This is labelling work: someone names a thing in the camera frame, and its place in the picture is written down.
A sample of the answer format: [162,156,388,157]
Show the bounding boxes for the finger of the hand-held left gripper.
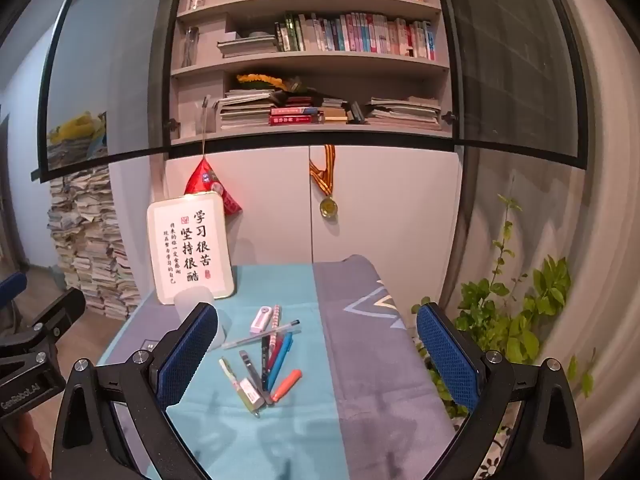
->
[0,287,87,361]
[0,271,28,311]

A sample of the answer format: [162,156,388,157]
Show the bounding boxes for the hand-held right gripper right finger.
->
[416,301,586,480]

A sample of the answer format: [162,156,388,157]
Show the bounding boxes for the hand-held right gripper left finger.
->
[50,301,219,480]

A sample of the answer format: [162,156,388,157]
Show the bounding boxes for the translucent pen cup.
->
[172,287,233,351]

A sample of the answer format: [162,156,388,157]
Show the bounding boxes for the black grey pen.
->
[238,350,275,407]

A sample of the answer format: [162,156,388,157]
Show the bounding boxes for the clear gel pen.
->
[221,320,301,351]

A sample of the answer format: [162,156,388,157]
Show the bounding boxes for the red pen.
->
[266,334,287,376]

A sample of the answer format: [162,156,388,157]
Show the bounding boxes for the blue pen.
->
[267,336,295,393]

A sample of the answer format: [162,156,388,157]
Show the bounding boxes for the pink checked pen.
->
[268,304,282,361]

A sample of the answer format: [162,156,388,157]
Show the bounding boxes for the green pen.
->
[218,357,261,418]

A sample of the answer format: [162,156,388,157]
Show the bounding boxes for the tall stack of books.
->
[46,162,143,321]

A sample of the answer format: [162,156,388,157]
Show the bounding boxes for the white eraser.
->
[239,379,266,409]

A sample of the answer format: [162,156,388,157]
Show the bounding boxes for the purple correction tape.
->
[249,305,273,332]

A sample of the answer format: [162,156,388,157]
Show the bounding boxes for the green leafy plant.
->
[412,192,598,421]

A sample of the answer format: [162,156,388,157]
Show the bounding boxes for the orange highlighter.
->
[271,369,304,403]

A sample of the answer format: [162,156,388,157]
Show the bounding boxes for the white calligraphy board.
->
[147,191,237,306]

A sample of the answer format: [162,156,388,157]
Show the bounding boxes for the red hanging pouch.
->
[184,156,244,217]

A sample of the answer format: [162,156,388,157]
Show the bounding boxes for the gold medal with striped ribbon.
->
[308,145,339,221]

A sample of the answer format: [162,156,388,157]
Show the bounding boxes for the glass cabinet door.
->
[431,0,590,171]
[37,0,190,183]

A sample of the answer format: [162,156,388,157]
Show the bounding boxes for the pile of paper booklets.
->
[216,89,277,132]

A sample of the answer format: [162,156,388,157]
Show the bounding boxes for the red books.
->
[269,106,326,127]

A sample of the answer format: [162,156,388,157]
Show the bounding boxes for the yellow flower garland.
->
[236,73,287,92]

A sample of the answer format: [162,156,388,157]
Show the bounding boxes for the grey stack of books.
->
[216,34,278,59]

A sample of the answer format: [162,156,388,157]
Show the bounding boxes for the grey bookcase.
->
[167,0,453,145]

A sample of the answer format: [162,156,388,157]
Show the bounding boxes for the colourful row of books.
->
[274,11,437,59]

